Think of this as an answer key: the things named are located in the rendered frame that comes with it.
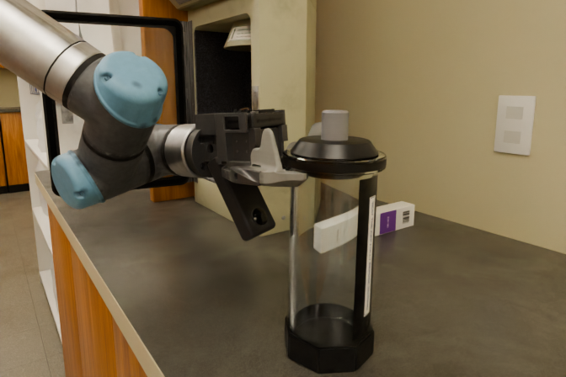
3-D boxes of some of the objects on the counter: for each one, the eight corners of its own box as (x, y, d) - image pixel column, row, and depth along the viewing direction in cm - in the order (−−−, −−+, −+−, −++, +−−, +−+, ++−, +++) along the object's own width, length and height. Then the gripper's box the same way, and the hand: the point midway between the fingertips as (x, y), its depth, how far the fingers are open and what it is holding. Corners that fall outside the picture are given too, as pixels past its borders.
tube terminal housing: (274, 188, 123) (273, -100, 109) (352, 215, 97) (365, -158, 83) (194, 201, 109) (181, -128, 95) (261, 237, 83) (257, -209, 69)
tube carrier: (392, 333, 49) (404, 151, 45) (343, 382, 41) (352, 166, 37) (317, 302, 56) (320, 142, 52) (261, 339, 48) (261, 152, 44)
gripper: (152, 117, 51) (285, 111, 37) (244, 111, 63) (370, 104, 49) (159, 187, 52) (291, 204, 39) (248, 167, 64) (372, 177, 51)
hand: (329, 175), depth 45 cm, fingers closed on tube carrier, 9 cm apart
